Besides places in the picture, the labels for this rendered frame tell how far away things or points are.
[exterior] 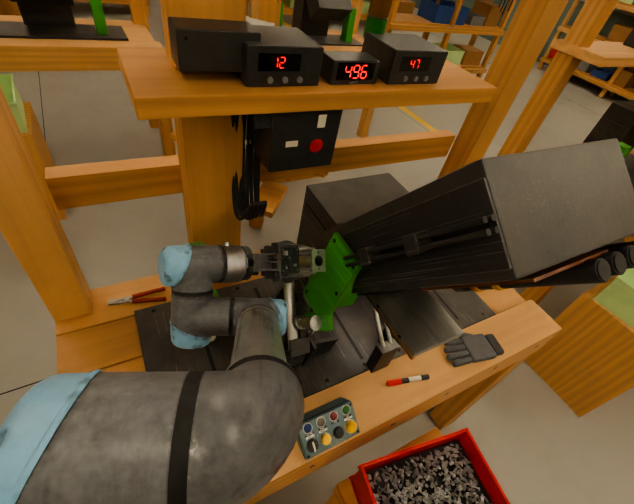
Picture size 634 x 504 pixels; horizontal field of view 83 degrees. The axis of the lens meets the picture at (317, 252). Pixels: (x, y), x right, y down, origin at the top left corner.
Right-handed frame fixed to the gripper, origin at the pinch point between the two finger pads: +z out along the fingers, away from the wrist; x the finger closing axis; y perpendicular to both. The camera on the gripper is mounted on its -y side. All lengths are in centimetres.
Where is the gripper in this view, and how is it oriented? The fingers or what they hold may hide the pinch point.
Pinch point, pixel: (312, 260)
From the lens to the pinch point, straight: 87.4
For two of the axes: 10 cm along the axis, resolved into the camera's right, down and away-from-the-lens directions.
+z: 8.0, -0.1, 6.0
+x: -0.3, -10.0, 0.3
